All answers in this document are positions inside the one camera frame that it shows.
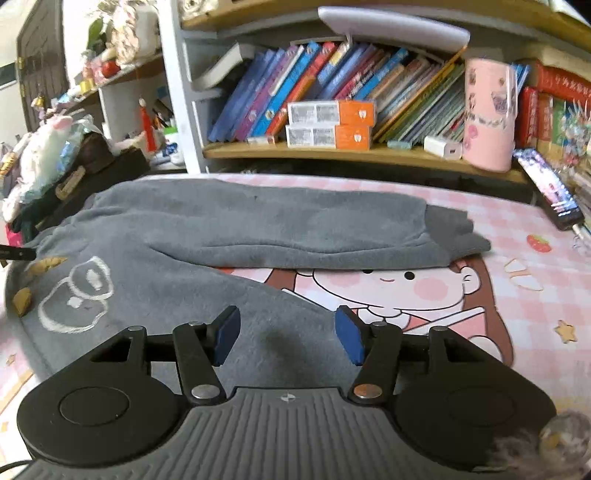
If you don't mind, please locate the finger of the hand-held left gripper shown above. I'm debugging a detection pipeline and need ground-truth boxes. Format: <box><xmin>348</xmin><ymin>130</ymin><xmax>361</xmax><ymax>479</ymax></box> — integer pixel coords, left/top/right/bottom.
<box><xmin>0</xmin><ymin>244</ymin><xmax>37</xmax><ymax>262</ymax></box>

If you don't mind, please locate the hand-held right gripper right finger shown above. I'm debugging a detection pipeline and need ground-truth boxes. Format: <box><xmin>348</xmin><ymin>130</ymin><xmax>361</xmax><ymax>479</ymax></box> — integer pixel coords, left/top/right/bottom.
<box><xmin>335</xmin><ymin>305</ymin><xmax>505</xmax><ymax>408</ymax></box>

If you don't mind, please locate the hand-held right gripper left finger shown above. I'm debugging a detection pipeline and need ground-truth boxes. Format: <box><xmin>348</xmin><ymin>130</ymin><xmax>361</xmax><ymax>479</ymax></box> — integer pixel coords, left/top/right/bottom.
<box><xmin>87</xmin><ymin>305</ymin><xmax>242</xmax><ymax>408</ymax></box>

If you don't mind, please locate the grey sweatshirt with white print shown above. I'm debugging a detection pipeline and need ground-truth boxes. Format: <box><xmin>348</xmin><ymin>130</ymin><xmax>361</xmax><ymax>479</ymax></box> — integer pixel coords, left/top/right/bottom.
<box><xmin>4</xmin><ymin>179</ymin><xmax>493</xmax><ymax>385</ymax></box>

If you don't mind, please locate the dark brown bag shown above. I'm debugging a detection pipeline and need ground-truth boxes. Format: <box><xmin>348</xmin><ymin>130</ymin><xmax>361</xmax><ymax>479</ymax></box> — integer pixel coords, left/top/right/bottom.
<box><xmin>11</xmin><ymin>132</ymin><xmax>151</xmax><ymax>232</ymax></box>

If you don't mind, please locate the pink cartoon printed bedsheet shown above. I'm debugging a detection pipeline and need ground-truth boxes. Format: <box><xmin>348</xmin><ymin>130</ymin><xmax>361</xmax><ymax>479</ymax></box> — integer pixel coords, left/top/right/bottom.
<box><xmin>0</xmin><ymin>172</ymin><xmax>591</xmax><ymax>463</ymax></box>

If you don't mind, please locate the red tassel ornament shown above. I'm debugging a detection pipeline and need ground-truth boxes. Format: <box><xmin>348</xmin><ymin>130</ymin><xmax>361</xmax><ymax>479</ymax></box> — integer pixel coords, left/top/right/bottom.
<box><xmin>139</xmin><ymin>96</ymin><xmax>158</xmax><ymax>153</ymax></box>

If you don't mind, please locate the wooden bookshelf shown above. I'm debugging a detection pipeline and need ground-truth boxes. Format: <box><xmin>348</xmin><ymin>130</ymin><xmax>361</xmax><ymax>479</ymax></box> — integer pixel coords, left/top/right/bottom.
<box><xmin>159</xmin><ymin>0</ymin><xmax>591</xmax><ymax>204</ymax></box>

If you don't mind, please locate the white bottle with green cap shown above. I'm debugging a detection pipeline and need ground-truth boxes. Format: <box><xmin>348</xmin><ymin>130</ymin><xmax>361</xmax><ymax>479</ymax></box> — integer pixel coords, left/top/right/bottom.
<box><xmin>163</xmin><ymin>126</ymin><xmax>186</xmax><ymax>165</ymax></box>

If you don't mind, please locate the orange and white box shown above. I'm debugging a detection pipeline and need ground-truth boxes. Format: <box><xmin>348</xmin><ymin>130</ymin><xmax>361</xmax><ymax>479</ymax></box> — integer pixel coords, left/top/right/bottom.
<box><xmin>285</xmin><ymin>124</ymin><xmax>374</xmax><ymax>150</ymax></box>
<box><xmin>287</xmin><ymin>100</ymin><xmax>376</xmax><ymax>126</ymax></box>

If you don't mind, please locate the white charger plug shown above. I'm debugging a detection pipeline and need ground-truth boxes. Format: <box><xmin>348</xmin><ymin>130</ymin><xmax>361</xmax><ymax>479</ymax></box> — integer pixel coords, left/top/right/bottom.
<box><xmin>423</xmin><ymin>136</ymin><xmax>463</xmax><ymax>160</ymax></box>

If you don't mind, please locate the dried flower bouquet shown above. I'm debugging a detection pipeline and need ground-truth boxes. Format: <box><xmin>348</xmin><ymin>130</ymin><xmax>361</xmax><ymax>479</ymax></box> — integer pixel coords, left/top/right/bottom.
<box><xmin>82</xmin><ymin>0</ymin><xmax>160</xmax><ymax>66</ymax></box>

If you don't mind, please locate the black smartphone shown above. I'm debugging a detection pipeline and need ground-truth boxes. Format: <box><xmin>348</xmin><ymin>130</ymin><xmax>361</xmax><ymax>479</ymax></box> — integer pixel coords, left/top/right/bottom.
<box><xmin>513</xmin><ymin>148</ymin><xmax>583</xmax><ymax>232</ymax></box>

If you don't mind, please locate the row of colourful books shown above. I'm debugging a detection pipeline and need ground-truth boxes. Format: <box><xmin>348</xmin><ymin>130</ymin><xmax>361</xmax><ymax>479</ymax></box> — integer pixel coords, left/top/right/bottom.
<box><xmin>207</xmin><ymin>41</ymin><xmax>467</xmax><ymax>145</ymax></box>

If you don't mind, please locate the pink cylindrical container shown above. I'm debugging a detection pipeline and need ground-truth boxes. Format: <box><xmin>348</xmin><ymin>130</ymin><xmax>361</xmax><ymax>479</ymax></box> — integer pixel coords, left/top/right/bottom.
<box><xmin>462</xmin><ymin>57</ymin><xmax>516</xmax><ymax>173</ymax></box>

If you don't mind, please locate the row of red thick books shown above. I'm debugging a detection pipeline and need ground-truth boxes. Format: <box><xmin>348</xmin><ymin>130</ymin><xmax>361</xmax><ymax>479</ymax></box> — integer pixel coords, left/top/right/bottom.
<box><xmin>514</xmin><ymin>64</ymin><xmax>591</xmax><ymax>154</ymax></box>

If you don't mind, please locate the white flat lamp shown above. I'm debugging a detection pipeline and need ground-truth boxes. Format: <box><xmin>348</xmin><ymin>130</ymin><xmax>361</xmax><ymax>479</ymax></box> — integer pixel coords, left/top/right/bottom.
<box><xmin>318</xmin><ymin>6</ymin><xmax>471</xmax><ymax>52</ymax></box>

